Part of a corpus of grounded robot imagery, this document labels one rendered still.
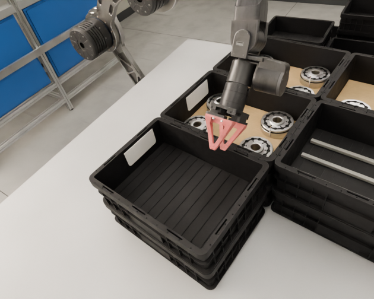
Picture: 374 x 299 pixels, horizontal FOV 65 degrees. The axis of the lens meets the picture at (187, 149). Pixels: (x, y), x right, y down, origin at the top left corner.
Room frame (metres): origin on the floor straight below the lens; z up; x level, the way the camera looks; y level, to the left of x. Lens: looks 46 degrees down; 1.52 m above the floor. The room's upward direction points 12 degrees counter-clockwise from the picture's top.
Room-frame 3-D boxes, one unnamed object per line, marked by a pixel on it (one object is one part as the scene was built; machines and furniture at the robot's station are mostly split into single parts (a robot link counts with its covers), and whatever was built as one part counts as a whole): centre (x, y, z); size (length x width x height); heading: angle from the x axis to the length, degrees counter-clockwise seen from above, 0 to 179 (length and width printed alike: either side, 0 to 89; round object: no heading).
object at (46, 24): (2.61, 0.69, 0.60); 0.72 x 0.03 x 0.56; 138
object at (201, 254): (0.51, 0.04, 0.92); 0.40 x 0.30 x 0.02; 43
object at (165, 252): (0.51, 0.04, 0.76); 0.40 x 0.30 x 0.12; 43
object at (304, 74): (0.89, -0.53, 0.86); 0.10 x 0.10 x 0.01
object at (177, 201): (0.51, 0.04, 0.87); 0.40 x 0.30 x 0.11; 43
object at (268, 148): (0.59, -0.20, 0.86); 0.10 x 0.10 x 0.01
